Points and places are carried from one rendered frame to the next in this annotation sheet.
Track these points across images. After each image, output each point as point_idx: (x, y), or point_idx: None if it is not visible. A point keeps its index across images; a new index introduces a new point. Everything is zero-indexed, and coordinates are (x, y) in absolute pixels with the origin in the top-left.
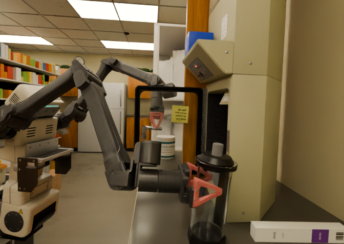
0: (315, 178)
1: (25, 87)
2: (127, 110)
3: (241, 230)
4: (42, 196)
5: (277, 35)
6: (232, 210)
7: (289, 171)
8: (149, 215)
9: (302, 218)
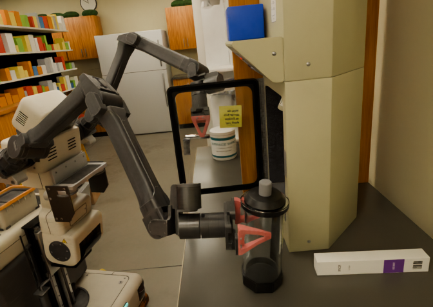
0: (412, 185)
1: (31, 101)
2: (173, 69)
3: (305, 261)
4: (83, 220)
5: (352, 6)
6: (295, 239)
7: (384, 171)
8: (202, 248)
9: (384, 240)
